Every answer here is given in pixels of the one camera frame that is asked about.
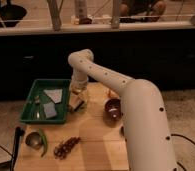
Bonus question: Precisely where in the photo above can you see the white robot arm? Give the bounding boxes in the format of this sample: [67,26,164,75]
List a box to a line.
[68,49,178,171]

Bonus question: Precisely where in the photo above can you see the grey cloth piece in tray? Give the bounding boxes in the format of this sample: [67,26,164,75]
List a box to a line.
[44,89,63,104]

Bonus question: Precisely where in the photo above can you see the green plastic tray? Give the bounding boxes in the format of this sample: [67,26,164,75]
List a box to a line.
[20,79,70,124]

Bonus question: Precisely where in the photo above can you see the grey sponge block in tray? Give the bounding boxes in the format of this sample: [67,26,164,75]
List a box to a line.
[43,102,57,119]

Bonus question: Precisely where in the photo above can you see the dark red bowl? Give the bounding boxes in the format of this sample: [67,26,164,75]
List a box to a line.
[104,98,121,121]

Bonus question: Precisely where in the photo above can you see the green bean pod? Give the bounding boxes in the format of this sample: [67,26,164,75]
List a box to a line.
[38,129,48,157]

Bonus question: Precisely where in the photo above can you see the brown dried chili bunch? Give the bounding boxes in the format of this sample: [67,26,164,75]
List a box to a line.
[53,137,81,159]

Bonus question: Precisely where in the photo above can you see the small metal bowl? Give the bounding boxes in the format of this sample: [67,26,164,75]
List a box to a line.
[25,132,42,149]

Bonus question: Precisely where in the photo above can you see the black clamp stand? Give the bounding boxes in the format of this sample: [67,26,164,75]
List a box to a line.
[0,127,25,171]

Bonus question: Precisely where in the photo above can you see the black cable on floor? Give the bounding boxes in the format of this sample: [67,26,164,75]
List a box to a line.
[171,133,195,171]

